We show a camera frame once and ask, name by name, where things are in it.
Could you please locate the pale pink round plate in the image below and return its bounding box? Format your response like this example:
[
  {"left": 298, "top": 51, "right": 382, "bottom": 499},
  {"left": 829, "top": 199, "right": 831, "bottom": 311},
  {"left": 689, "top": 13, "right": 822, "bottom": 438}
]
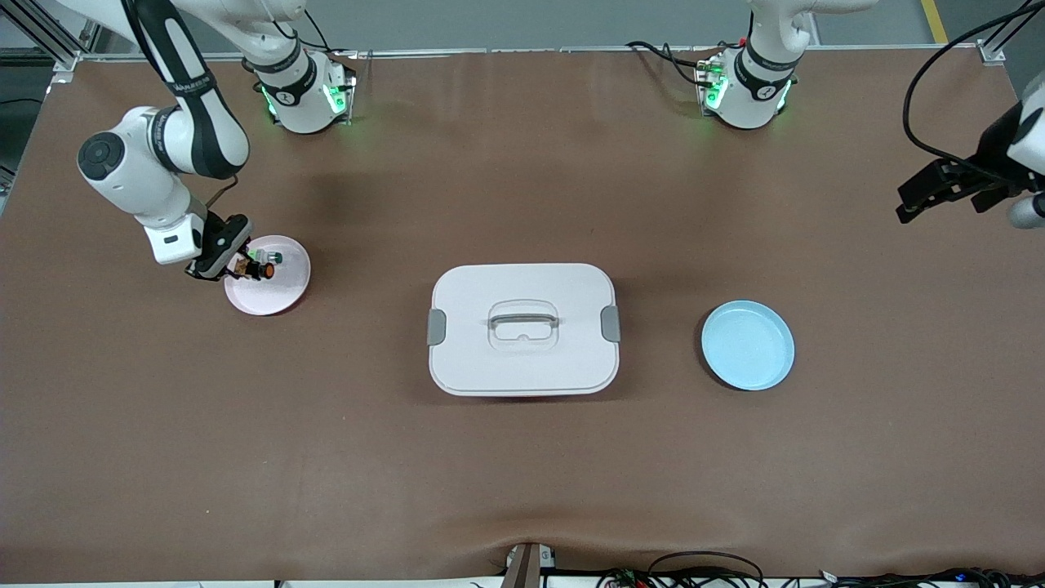
[{"left": 224, "top": 235, "right": 312, "bottom": 317}]

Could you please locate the light blue round plate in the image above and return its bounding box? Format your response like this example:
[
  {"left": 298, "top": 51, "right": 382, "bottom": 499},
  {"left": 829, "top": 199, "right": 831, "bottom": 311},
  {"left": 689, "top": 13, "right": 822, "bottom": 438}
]
[{"left": 701, "top": 300, "right": 795, "bottom": 392}]

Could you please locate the silver table edge strip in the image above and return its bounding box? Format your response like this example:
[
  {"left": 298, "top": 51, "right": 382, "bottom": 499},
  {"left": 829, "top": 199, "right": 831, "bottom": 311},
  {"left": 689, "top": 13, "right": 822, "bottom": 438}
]
[{"left": 78, "top": 45, "right": 1005, "bottom": 63}]

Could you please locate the pale pink lidded storage box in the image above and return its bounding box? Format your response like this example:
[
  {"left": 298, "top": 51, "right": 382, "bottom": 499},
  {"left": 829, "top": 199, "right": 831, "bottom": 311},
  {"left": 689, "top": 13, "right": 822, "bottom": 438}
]
[{"left": 427, "top": 262, "right": 621, "bottom": 398}]

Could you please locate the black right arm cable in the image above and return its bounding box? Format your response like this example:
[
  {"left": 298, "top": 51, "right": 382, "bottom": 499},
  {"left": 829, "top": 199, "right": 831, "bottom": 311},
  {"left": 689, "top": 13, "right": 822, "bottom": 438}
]
[{"left": 204, "top": 174, "right": 240, "bottom": 215}]

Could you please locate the aluminium frame profile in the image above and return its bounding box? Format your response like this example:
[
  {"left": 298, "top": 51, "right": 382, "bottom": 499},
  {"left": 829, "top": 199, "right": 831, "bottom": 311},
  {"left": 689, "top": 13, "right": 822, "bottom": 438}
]
[
  {"left": 980, "top": 0, "right": 1045, "bottom": 65},
  {"left": 0, "top": 0, "right": 115, "bottom": 74}
]

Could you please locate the translucent grey box handle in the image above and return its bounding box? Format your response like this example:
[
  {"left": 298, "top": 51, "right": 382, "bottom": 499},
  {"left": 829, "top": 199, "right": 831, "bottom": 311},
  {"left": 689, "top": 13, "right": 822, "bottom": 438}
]
[{"left": 487, "top": 299, "right": 561, "bottom": 333}]

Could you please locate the black cable at arm base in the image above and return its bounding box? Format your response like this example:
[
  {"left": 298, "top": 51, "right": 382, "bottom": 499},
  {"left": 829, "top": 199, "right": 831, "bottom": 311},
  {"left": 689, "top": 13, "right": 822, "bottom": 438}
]
[{"left": 626, "top": 40, "right": 719, "bottom": 89}]

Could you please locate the black cable bundle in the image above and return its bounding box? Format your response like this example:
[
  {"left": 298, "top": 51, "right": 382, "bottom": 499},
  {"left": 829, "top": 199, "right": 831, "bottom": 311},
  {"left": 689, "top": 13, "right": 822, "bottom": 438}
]
[{"left": 816, "top": 567, "right": 1045, "bottom": 588}]

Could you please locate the grey metal bracket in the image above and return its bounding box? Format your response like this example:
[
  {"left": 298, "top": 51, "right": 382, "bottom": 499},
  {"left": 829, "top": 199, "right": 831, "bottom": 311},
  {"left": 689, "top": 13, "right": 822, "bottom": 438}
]
[{"left": 500, "top": 541, "right": 557, "bottom": 588}]

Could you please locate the black looped cable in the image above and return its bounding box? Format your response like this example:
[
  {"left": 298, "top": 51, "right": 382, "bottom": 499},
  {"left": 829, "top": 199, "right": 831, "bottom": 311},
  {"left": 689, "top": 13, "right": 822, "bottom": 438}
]
[{"left": 648, "top": 551, "right": 766, "bottom": 588}]

